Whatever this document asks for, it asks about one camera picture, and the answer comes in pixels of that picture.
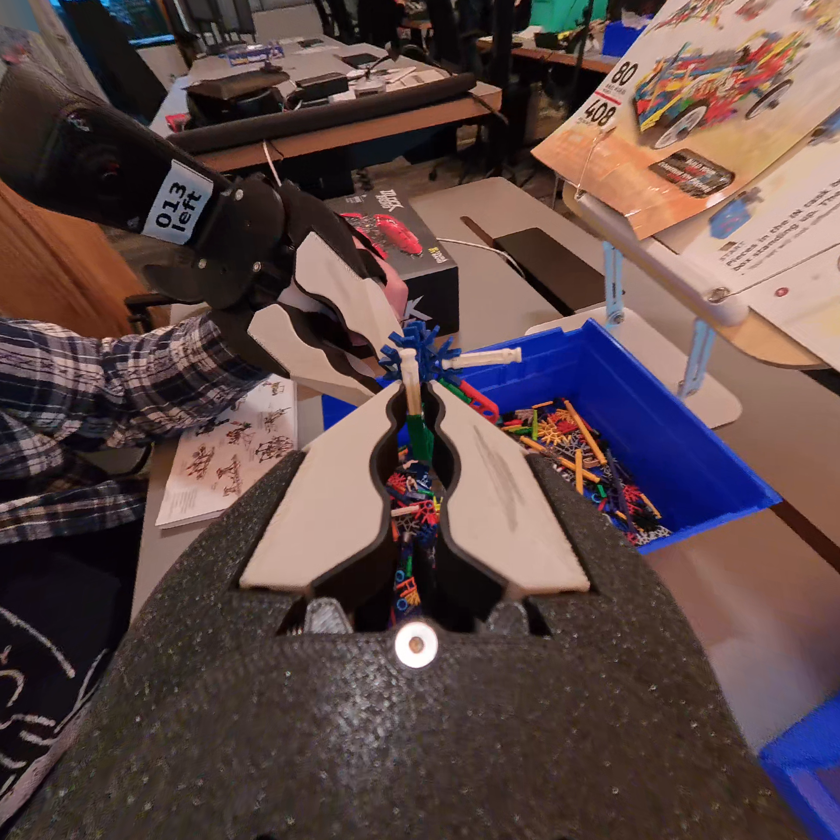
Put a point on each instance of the black printed toy box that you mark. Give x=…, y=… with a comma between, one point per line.
x=407, y=250

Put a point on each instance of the round wooden board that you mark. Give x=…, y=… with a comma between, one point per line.
x=656, y=263

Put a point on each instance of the wooden panel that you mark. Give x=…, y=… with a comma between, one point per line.
x=59, y=263

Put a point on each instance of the white stand base blue posts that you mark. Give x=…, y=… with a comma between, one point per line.
x=656, y=361

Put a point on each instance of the empty blue plastic bin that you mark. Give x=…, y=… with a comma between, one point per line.
x=807, y=775

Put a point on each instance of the blue plastic bin with label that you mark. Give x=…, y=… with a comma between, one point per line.
x=683, y=446

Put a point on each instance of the black flat pad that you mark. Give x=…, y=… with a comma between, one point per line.
x=545, y=267

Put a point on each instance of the instruction booklet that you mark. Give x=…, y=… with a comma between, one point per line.
x=788, y=236

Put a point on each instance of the toy kit plastic bag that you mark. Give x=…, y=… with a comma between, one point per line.
x=696, y=92

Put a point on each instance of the black office chair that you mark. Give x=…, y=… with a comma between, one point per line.
x=112, y=59

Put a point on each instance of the pile of construction toy pieces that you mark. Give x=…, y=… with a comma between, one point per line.
x=565, y=453

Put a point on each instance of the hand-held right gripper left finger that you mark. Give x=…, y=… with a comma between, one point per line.
x=322, y=525

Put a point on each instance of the white printed instruction sheet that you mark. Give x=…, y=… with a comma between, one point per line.
x=230, y=453

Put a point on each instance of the long dark office desk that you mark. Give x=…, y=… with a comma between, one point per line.
x=341, y=118

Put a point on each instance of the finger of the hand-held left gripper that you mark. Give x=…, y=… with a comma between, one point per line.
x=302, y=355
x=335, y=282

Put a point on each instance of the person's left hand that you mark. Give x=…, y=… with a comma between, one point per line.
x=397, y=286

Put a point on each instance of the blue snowflake toy assembly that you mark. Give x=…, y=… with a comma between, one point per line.
x=418, y=355

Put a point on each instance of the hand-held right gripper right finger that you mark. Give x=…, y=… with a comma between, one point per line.
x=512, y=519

